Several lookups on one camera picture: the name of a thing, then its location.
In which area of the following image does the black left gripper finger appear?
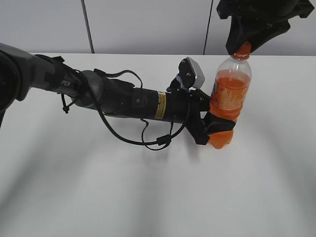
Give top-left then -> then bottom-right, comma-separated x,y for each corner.
203,113 -> 236,135

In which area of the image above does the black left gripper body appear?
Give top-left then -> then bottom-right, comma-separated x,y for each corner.
164,88 -> 210,145

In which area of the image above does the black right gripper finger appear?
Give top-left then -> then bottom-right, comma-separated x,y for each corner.
247,20 -> 290,53
226,16 -> 249,55

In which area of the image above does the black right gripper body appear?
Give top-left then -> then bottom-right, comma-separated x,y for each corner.
216,0 -> 315,27

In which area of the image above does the orange bottle cap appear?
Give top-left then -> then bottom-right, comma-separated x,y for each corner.
233,41 -> 252,60

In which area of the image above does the orange soda plastic bottle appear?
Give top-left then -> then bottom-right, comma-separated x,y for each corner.
208,53 -> 252,150

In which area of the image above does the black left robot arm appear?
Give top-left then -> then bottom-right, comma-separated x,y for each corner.
0,44 -> 235,145

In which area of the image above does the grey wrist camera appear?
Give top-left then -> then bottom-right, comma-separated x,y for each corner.
178,57 -> 205,90

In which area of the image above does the black camera cable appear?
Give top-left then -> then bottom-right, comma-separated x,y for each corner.
94,69 -> 191,151

